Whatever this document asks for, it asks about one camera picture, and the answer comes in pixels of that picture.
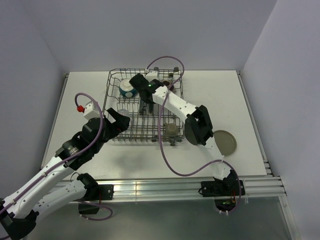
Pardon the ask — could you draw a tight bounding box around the aluminium front rail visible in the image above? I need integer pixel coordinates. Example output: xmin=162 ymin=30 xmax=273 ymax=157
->
xmin=97 ymin=175 xmax=287 ymax=203

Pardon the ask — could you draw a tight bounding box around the grey ceramic mug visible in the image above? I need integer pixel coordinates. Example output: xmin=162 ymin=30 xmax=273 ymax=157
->
xmin=163 ymin=123 xmax=179 ymax=136

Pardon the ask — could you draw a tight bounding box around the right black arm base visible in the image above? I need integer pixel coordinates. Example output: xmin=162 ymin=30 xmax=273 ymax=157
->
xmin=198 ymin=180 xmax=246 ymax=198

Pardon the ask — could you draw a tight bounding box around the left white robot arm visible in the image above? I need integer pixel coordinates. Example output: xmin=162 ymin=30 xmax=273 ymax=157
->
xmin=0 ymin=108 xmax=130 ymax=240

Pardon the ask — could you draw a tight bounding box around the grey wire dish rack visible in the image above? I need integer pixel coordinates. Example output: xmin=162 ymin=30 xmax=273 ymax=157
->
xmin=103 ymin=67 xmax=185 ymax=146

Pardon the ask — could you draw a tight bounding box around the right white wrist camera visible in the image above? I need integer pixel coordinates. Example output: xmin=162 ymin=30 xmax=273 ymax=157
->
xmin=145 ymin=68 xmax=159 ymax=82

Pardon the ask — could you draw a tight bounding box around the beige ceramic saucer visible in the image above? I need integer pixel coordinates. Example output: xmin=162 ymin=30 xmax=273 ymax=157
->
xmin=213 ymin=130 xmax=237 ymax=156

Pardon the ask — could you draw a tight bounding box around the clear drinking glass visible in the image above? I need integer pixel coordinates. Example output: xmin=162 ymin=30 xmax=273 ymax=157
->
xmin=118 ymin=109 xmax=131 ymax=118

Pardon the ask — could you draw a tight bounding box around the teal glazed saucer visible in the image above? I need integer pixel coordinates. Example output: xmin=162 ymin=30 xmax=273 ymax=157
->
xmin=148 ymin=103 xmax=155 ymax=115

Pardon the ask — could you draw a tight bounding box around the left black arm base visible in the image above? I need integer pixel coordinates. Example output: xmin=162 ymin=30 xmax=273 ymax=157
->
xmin=78 ymin=184 xmax=114 ymax=215

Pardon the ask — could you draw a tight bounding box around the teal white-dotted bowl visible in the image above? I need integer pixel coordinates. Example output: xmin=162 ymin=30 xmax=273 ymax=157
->
xmin=119 ymin=79 xmax=138 ymax=98

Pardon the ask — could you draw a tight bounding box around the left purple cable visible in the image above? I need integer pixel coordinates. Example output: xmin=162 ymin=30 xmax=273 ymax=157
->
xmin=0 ymin=92 xmax=113 ymax=222

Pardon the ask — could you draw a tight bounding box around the dark patterned bowl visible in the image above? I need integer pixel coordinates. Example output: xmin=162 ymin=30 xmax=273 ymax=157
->
xmin=162 ymin=80 xmax=175 ymax=91

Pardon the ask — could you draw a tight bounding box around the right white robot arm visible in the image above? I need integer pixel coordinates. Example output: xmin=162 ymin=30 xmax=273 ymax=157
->
xmin=129 ymin=74 xmax=245 ymax=197

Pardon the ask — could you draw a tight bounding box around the light blue scalloped plate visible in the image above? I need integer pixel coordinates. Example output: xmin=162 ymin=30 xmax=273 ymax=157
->
xmin=138 ymin=99 xmax=146 ymax=116

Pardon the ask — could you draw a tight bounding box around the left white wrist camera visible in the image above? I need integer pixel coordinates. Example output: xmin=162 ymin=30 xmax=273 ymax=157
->
xmin=77 ymin=101 xmax=100 ymax=120

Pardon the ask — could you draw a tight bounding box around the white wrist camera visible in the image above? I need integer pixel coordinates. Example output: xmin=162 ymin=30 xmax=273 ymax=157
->
xmin=145 ymin=68 xmax=159 ymax=82
xmin=77 ymin=101 xmax=100 ymax=120

